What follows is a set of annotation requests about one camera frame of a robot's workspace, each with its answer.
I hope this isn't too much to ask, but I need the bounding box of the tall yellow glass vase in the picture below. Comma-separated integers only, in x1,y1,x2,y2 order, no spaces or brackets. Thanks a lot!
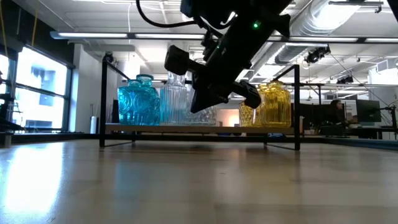
253,83,265,127

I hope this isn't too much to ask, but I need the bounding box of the teal embossed glass vase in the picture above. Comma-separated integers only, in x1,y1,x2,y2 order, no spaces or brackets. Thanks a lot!
117,79,153,126

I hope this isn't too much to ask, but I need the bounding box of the black articulated stand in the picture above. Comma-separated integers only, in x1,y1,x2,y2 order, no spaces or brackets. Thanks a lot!
368,105,398,141

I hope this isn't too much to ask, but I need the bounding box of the yellow square glass bottle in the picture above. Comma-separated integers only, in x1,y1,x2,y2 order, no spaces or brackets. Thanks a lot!
238,102,256,128

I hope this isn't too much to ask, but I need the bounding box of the clear ribbed glass vase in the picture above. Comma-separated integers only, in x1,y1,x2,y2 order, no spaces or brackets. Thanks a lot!
160,81,188,126

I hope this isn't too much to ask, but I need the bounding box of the slender clear cut-glass vase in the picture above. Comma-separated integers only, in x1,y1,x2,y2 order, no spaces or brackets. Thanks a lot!
186,83,218,126

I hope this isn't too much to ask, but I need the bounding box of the clear flared glass vase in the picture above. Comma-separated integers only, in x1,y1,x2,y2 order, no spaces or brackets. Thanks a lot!
167,72,187,85

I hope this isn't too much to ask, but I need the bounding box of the black ceiling-mounted camera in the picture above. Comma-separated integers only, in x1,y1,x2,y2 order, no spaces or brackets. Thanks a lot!
335,74,355,85
304,45,331,65

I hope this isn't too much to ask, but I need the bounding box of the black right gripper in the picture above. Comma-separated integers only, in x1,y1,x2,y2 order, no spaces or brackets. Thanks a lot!
190,29,268,114

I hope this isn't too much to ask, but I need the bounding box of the black aluminium table frame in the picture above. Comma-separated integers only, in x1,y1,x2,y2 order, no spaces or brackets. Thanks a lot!
0,130,398,150

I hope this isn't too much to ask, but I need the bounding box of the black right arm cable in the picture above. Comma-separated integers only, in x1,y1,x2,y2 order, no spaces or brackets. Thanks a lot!
135,0,200,29

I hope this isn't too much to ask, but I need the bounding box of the black-framed wooden shelf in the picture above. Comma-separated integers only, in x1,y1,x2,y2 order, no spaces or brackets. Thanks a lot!
99,58,301,151

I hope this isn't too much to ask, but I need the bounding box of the black bar with light strips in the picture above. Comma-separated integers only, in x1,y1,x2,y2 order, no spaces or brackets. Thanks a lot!
49,30,398,44

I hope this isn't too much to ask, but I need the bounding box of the black computer monitor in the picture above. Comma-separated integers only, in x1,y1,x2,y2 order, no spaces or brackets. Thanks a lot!
355,98,381,123
300,102,346,128

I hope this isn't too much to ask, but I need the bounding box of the yellow ribbed glass vase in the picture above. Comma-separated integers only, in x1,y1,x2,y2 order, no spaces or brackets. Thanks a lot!
260,80,292,128

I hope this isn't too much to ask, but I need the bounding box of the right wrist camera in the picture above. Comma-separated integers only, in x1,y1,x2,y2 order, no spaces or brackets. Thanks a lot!
164,45,206,77

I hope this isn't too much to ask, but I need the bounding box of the large window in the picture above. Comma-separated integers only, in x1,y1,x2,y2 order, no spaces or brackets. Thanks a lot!
0,46,74,133

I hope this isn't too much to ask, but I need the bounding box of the person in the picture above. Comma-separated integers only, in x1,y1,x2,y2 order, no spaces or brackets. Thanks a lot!
323,99,354,136

